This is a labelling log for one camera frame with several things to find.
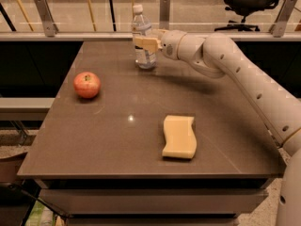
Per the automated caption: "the yellow wavy sponge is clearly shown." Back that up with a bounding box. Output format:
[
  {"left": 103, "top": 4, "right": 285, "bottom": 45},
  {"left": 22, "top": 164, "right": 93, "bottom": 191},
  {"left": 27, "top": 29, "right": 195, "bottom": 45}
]
[{"left": 162, "top": 115, "right": 197, "bottom": 159}]

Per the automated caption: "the glass railing with metal posts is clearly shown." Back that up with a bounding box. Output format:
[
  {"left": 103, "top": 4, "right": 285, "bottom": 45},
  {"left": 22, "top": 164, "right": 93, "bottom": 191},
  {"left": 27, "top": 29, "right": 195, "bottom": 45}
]
[{"left": 0, "top": 0, "right": 301, "bottom": 42}]

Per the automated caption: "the green white package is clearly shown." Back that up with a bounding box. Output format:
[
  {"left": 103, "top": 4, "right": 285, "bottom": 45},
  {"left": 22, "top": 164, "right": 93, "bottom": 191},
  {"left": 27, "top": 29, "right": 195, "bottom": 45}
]
[{"left": 25, "top": 202, "right": 55, "bottom": 226}]

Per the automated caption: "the black office chair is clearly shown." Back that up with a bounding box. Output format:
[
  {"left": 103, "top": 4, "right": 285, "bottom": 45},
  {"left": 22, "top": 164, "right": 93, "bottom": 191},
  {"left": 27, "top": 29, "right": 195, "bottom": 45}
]
[{"left": 215, "top": 0, "right": 279, "bottom": 32}]

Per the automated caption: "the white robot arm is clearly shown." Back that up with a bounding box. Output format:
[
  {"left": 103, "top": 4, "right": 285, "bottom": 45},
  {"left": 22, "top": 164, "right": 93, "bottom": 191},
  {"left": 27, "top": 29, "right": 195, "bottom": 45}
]
[{"left": 133, "top": 30, "right": 301, "bottom": 226}]

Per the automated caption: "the red apple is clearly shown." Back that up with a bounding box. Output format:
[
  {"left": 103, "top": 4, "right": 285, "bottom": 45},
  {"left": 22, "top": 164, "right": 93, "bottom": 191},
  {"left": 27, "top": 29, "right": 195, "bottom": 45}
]
[{"left": 73, "top": 72, "right": 101, "bottom": 99}]

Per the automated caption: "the clear blue-labelled plastic bottle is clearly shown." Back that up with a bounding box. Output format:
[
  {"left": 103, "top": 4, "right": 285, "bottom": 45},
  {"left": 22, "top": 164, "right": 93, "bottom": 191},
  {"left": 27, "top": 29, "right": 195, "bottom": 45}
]
[{"left": 131, "top": 5, "right": 156, "bottom": 70}]

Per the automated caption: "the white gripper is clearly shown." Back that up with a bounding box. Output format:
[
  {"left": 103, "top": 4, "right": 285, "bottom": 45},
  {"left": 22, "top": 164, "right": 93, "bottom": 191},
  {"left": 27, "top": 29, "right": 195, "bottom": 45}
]
[{"left": 134, "top": 29, "right": 186, "bottom": 60}]

